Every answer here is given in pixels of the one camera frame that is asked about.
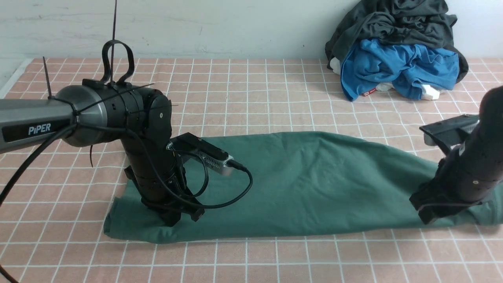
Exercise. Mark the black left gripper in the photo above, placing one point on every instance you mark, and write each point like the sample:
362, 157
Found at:
154, 195

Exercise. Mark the pink checkered table cloth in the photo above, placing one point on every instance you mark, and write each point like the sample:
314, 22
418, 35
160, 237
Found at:
51, 223

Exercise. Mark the green long-sleeved shirt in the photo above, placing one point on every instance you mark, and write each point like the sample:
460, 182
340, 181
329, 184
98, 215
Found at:
304, 183

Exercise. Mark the blue shirt in pile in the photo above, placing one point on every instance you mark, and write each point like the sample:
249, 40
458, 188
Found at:
407, 67

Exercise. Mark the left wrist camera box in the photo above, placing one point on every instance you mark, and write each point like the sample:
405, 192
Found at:
213, 157

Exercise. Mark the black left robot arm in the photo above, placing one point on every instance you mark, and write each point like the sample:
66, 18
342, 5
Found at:
94, 113

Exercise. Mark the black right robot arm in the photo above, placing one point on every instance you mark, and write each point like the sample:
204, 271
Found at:
473, 162

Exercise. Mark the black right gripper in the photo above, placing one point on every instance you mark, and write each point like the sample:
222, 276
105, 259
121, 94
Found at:
432, 202

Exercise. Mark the dark grey garment in pile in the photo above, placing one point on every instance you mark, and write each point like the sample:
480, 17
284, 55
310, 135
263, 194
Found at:
397, 22

